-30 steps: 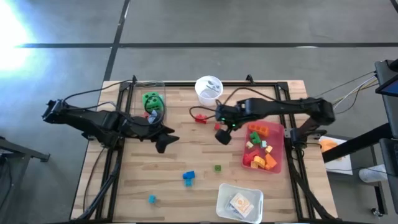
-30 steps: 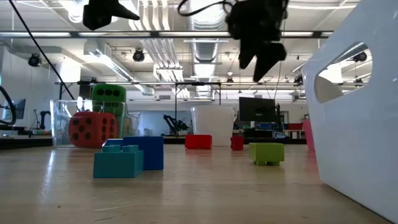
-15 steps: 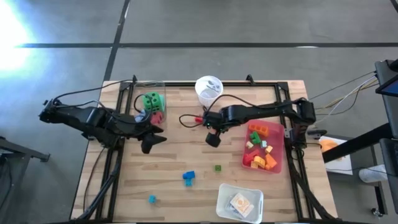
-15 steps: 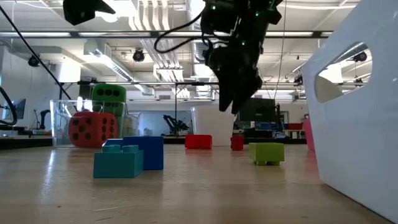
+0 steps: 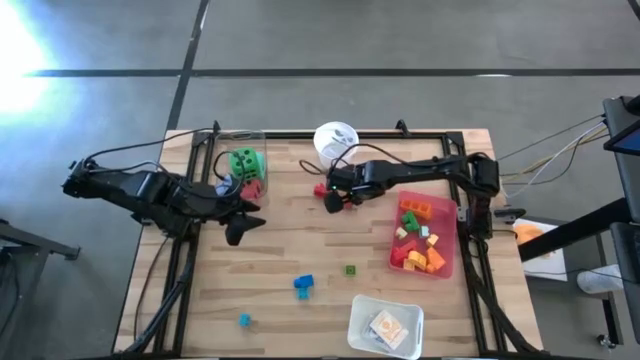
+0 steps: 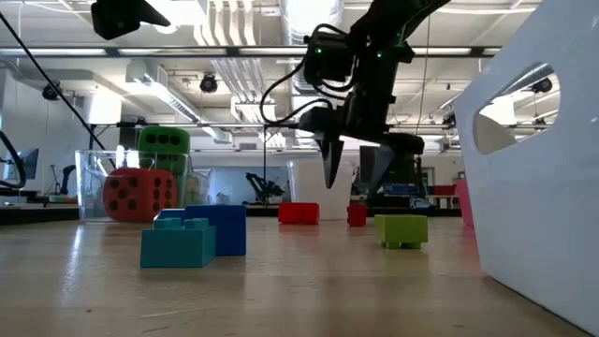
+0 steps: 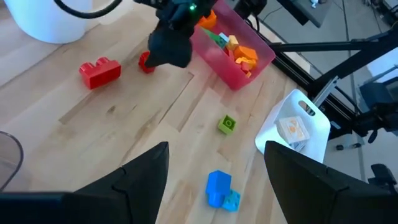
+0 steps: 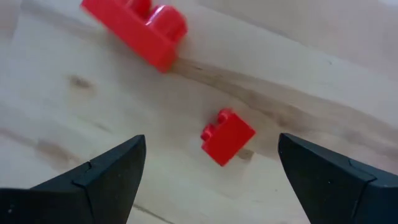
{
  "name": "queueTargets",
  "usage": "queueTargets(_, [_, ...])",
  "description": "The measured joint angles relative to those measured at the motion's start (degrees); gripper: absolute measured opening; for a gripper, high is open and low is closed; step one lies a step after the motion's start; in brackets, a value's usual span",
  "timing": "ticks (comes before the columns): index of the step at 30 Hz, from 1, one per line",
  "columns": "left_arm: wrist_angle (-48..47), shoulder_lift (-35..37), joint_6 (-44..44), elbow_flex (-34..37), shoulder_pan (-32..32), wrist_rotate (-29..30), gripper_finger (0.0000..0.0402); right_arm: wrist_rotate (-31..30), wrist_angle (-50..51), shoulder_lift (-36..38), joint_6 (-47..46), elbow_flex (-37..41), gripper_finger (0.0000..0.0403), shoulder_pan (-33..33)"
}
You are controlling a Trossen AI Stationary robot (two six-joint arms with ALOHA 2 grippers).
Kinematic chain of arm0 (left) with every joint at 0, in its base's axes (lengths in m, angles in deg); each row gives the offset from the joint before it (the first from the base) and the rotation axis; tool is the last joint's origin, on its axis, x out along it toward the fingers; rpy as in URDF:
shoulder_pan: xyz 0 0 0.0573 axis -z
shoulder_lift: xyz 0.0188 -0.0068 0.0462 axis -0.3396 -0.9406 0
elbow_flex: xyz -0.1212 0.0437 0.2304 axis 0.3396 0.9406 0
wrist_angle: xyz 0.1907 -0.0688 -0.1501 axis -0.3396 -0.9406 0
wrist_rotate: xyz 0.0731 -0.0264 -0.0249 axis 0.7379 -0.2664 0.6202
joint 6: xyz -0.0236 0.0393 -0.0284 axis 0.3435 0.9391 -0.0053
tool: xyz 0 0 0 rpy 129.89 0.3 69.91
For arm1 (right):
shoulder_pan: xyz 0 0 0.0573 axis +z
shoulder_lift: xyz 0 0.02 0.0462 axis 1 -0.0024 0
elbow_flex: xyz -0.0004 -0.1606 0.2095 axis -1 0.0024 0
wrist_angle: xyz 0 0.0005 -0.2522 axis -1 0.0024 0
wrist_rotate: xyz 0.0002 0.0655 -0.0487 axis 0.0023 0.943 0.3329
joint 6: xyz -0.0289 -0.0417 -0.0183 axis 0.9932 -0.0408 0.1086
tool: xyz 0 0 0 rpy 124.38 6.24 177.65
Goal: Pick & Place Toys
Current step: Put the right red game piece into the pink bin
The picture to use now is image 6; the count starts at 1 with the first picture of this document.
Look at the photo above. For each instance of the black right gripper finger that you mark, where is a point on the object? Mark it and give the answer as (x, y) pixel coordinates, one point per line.
(381, 164)
(332, 159)

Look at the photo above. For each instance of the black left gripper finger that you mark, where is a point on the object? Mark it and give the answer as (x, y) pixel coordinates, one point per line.
(117, 19)

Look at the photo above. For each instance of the red two-stud brick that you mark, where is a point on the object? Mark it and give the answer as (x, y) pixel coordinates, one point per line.
(299, 213)

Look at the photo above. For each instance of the blue brick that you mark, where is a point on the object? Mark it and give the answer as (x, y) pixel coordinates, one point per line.
(229, 229)

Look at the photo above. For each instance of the green foam die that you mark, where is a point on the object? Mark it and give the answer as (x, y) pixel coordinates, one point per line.
(164, 140)

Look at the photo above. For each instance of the teal brick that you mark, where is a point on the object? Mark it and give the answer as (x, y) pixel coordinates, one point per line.
(178, 248)

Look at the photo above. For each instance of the red foam die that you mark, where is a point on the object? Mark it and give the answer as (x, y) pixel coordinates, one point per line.
(135, 196)

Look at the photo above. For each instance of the black background robot arm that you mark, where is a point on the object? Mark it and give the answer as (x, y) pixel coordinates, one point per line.
(67, 178)
(267, 189)

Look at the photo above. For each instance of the black monitor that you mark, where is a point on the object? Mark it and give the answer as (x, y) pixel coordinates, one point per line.
(406, 168)

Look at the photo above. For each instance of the small red brick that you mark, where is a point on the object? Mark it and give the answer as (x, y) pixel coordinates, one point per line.
(356, 215)

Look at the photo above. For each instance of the small olive green brick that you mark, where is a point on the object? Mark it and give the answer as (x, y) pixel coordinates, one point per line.
(401, 229)

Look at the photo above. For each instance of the pink plastic bin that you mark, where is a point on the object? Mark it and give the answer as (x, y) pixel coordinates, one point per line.
(464, 201)

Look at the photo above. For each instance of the black ceiling spotlight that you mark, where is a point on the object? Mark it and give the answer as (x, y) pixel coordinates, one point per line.
(50, 92)
(208, 83)
(542, 85)

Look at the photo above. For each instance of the white plastic bin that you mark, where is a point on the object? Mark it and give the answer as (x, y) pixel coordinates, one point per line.
(529, 210)

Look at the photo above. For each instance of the grey monitor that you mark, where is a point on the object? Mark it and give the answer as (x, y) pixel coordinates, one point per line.
(30, 161)

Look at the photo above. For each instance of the clear plastic bin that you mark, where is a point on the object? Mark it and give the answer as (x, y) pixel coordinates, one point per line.
(89, 187)

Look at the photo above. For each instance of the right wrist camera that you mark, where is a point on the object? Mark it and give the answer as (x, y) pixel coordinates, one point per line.
(327, 58)

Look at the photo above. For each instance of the black background workstation frame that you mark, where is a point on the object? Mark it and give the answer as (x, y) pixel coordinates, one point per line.
(264, 154)

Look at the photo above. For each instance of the black overhead frame beam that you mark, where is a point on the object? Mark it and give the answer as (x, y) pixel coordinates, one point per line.
(187, 51)

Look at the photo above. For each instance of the silver ventilation duct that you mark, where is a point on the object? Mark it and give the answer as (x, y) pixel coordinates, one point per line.
(309, 14)

